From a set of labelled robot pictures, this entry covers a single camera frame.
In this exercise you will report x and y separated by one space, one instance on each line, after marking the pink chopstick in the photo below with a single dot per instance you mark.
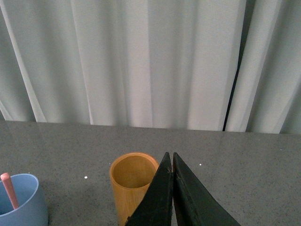
8 185

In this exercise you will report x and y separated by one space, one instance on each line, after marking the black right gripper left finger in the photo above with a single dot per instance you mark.
155 208

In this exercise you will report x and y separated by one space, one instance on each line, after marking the white curtain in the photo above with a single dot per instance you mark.
222 65

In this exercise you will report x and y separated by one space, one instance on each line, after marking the blue plastic cup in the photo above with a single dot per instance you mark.
32 210

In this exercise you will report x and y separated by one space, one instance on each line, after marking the bamboo chopstick holder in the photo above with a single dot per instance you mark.
131 175

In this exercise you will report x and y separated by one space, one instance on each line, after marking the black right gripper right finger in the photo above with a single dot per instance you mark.
194 205

